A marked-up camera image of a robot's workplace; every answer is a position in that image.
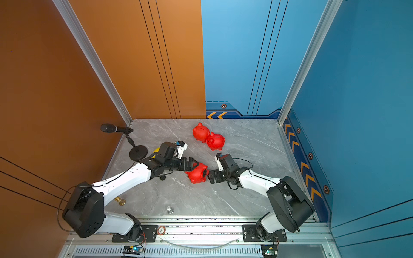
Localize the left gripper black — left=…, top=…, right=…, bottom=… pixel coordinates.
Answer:
left=164, top=157, right=200, bottom=172

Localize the right aluminium corner post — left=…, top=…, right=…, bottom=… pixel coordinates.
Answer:
left=277, top=0, right=343, bottom=126

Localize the black microphone on stand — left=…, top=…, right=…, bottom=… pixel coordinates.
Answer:
left=99, top=123, right=149, bottom=162

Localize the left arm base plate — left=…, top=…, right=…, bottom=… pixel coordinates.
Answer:
left=111, top=225, right=159, bottom=243

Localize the circuit board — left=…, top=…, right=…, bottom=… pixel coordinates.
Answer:
left=261, top=245, right=278, bottom=258
left=122, top=245, right=144, bottom=257

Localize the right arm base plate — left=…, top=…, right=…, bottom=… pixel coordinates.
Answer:
left=242, top=225, right=287, bottom=243

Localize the brass knob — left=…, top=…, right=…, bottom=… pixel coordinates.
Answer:
left=115, top=196, right=126, bottom=206

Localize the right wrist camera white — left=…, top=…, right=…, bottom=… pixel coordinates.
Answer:
left=215, top=153, right=224, bottom=172

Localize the yellow piggy bank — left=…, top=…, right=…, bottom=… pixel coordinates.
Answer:
left=151, top=147, right=160, bottom=159

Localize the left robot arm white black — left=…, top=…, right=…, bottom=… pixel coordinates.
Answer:
left=62, top=141, right=200, bottom=242

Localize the left aluminium corner post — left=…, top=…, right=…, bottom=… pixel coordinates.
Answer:
left=53, top=0, right=132, bottom=125

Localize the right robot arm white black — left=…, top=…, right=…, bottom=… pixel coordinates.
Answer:
left=208, top=153, right=315, bottom=241

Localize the aluminium corner post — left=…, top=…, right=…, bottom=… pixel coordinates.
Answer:
left=277, top=0, right=343, bottom=126
left=53, top=0, right=132, bottom=125

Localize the left circuit board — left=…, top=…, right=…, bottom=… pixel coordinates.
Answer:
left=122, top=245, right=144, bottom=257

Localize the right circuit board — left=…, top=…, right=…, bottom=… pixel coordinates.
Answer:
left=261, top=245, right=278, bottom=258

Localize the silver metal post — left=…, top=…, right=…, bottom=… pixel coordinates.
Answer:
left=166, top=206, right=174, bottom=215

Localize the red piggy bank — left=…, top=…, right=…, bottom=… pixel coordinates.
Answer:
left=193, top=122, right=210, bottom=143
left=206, top=132, right=226, bottom=151
left=185, top=163, right=209, bottom=184

